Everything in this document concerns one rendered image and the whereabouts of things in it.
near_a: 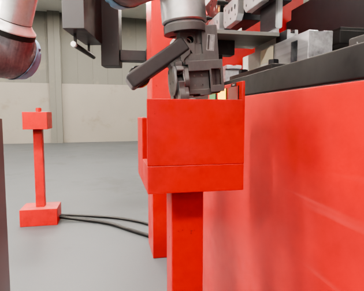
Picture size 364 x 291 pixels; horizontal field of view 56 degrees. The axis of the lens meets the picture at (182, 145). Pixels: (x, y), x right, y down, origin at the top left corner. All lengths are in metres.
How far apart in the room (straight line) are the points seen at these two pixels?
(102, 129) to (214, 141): 9.38
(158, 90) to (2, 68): 1.00
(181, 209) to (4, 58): 0.58
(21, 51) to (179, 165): 0.57
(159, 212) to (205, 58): 1.39
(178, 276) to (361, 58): 0.47
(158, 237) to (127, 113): 8.18
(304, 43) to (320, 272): 0.49
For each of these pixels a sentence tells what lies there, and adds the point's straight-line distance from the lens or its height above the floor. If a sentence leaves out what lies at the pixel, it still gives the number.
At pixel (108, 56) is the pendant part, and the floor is 1.16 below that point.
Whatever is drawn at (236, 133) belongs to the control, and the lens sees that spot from 0.57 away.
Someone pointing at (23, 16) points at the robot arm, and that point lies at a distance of 0.97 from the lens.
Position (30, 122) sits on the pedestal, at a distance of 2.56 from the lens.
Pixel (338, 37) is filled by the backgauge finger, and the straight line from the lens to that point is 1.11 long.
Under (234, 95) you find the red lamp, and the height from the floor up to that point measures 0.82.
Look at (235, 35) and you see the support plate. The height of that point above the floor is 0.99.
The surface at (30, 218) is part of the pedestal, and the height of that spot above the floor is 0.06.
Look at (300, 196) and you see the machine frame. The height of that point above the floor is 0.65.
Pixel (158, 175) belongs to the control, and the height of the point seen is 0.69.
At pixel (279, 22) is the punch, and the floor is 1.04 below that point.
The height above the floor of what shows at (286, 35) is 0.98.
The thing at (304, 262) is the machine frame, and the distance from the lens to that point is 0.62.
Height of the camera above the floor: 0.79
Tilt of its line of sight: 5 degrees down
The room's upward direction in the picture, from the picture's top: straight up
